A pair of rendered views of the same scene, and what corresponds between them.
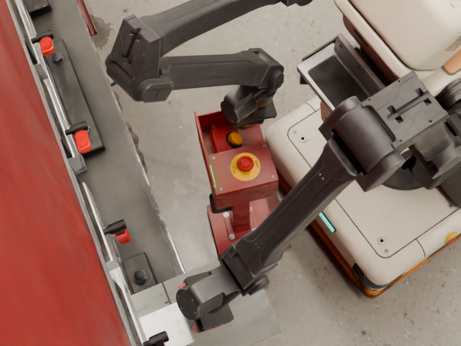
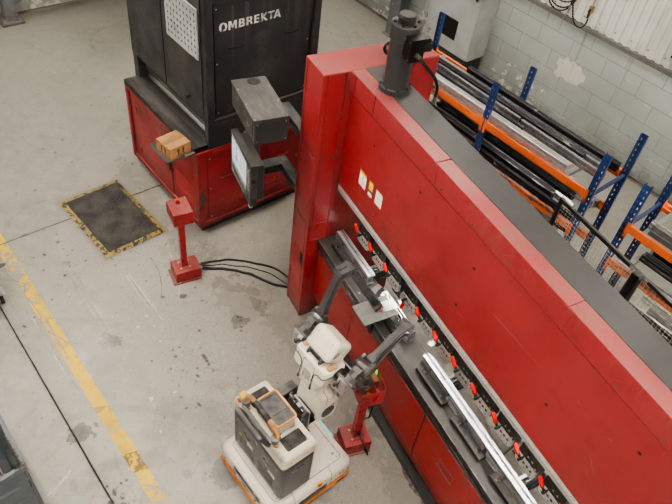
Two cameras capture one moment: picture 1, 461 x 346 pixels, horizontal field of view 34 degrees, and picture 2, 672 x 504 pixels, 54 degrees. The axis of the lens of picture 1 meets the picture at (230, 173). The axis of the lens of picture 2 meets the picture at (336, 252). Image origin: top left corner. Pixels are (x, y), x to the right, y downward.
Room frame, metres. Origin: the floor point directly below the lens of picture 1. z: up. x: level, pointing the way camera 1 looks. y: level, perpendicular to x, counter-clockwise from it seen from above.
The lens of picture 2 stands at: (2.94, -0.98, 4.40)
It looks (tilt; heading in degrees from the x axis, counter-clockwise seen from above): 45 degrees down; 165
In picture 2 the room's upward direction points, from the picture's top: 9 degrees clockwise
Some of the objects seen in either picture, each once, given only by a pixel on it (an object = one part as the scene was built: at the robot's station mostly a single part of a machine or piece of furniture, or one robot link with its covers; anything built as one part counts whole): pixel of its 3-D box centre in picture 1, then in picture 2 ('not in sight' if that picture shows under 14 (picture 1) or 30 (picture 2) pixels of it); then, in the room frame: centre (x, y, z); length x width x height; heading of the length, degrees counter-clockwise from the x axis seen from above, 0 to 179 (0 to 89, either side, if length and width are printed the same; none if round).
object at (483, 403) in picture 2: not in sight; (488, 397); (1.12, 0.52, 1.26); 0.15 x 0.09 x 0.17; 18
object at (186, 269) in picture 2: not in sight; (182, 240); (-1.07, -1.22, 0.41); 0.25 x 0.20 x 0.83; 108
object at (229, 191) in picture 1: (237, 154); (367, 385); (0.66, -0.02, 0.75); 0.20 x 0.16 x 0.18; 10
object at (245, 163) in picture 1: (245, 165); not in sight; (0.61, -0.04, 0.79); 0.04 x 0.04 x 0.04
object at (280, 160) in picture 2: not in sight; (281, 176); (-0.96, -0.45, 1.18); 0.40 x 0.24 x 0.07; 18
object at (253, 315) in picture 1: (202, 314); (375, 310); (0.23, 0.08, 1.00); 0.26 x 0.18 x 0.01; 108
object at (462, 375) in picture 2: not in sight; (468, 370); (0.93, 0.46, 1.26); 0.15 x 0.09 x 0.17; 18
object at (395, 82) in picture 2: not in sight; (411, 57); (-0.36, 0.18, 2.54); 0.33 x 0.25 x 0.47; 18
